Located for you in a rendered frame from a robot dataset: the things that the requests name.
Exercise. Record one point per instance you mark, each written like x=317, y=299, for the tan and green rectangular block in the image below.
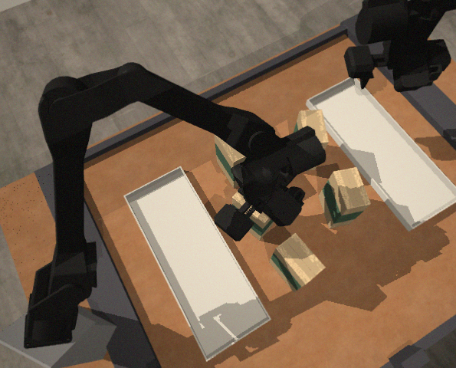
x=295, y=262
x=227, y=157
x=261, y=221
x=315, y=120
x=343, y=198

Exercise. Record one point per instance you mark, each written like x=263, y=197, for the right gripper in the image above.
x=359, y=60

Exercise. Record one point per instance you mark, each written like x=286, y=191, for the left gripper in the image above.
x=234, y=222

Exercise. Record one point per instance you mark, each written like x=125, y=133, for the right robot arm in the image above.
x=383, y=20

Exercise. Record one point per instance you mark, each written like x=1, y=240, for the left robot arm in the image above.
x=67, y=110

